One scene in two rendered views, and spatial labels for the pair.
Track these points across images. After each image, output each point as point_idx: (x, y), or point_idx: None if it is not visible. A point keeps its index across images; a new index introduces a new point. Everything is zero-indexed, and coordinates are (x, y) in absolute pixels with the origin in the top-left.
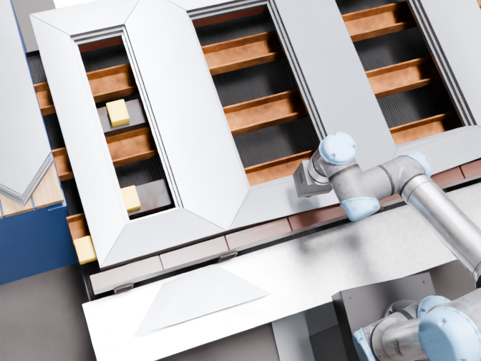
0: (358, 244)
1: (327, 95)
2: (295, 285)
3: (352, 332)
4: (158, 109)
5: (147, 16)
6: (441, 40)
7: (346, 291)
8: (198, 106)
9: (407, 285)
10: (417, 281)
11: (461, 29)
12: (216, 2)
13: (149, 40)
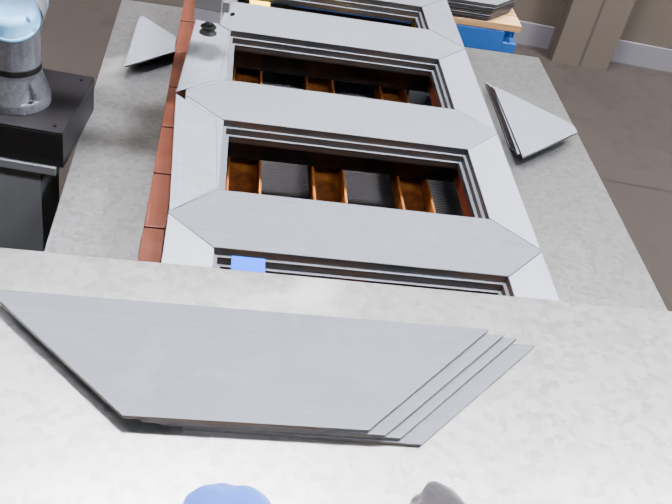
0: (133, 144)
1: (311, 99)
2: (121, 95)
3: (46, 69)
4: (334, 18)
5: (434, 40)
6: (359, 207)
7: (89, 79)
8: (329, 34)
9: (61, 114)
10: (59, 122)
11: (371, 232)
12: (445, 76)
13: (408, 34)
